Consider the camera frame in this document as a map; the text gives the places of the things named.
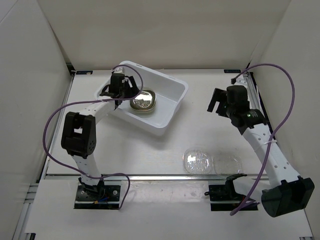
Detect clear iridescent square plate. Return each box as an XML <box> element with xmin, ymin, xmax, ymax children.
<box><xmin>129</xmin><ymin>86</ymin><xmax>157</xmax><ymax>112</ymax></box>

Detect green panda plate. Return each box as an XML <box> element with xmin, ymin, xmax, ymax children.
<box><xmin>129</xmin><ymin>92</ymin><xmax>158</xmax><ymax>115</ymax></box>

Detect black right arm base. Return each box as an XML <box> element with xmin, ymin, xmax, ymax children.
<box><xmin>204</xmin><ymin>173</ymin><xmax>251</xmax><ymax>212</ymax></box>

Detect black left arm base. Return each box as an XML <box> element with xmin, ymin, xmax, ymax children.
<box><xmin>73</xmin><ymin>185</ymin><xmax>121</xmax><ymax>210</ymax></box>

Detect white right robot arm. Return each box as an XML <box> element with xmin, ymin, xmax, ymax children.
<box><xmin>207</xmin><ymin>85</ymin><xmax>315</xmax><ymax>218</ymax></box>

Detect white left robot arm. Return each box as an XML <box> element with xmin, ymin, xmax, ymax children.
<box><xmin>61</xmin><ymin>71</ymin><xmax>140</xmax><ymax>200</ymax></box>

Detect white plastic bin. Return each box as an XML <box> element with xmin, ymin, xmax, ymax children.
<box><xmin>103</xmin><ymin>60</ymin><xmax>189</xmax><ymax>136</ymax></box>

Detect blue label right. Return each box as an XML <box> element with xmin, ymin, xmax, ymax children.
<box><xmin>223</xmin><ymin>69</ymin><xmax>241</xmax><ymax>74</ymax></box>

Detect blue label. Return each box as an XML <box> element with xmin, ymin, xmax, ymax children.
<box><xmin>75</xmin><ymin>70</ymin><xmax>93</xmax><ymax>75</ymax></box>
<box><xmin>223</xmin><ymin>69</ymin><xmax>241</xmax><ymax>74</ymax></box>

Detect blue label left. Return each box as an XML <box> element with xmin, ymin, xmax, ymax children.
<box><xmin>75</xmin><ymin>70</ymin><xmax>93</xmax><ymax>75</ymax></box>

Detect clear textured glass plate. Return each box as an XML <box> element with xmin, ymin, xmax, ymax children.
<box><xmin>182</xmin><ymin>148</ymin><xmax>213</xmax><ymax>175</ymax></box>

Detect clear frosted flat plate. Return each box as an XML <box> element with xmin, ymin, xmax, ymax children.
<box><xmin>213</xmin><ymin>152</ymin><xmax>243</xmax><ymax>177</ymax></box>

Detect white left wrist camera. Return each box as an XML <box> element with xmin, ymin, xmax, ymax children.
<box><xmin>111</xmin><ymin>66</ymin><xmax>125</xmax><ymax>75</ymax></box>

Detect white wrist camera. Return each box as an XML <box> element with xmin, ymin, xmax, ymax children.
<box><xmin>231</xmin><ymin>76</ymin><xmax>248</xmax><ymax>88</ymax></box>
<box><xmin>111</xmin><ymin>66</ymin><xmax>125</xmax><ymax>75</ymax></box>

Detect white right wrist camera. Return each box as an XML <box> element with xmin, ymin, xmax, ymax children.
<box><xmin>231</xmin><ymin>76</ymin><xmax>248</xmax><ymax>88</ymax></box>

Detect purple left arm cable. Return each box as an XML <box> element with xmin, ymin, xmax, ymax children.
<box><xmin>42</xmin><ymin>64</ymin><xmax>144</xmax><ymax>210</ymax></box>

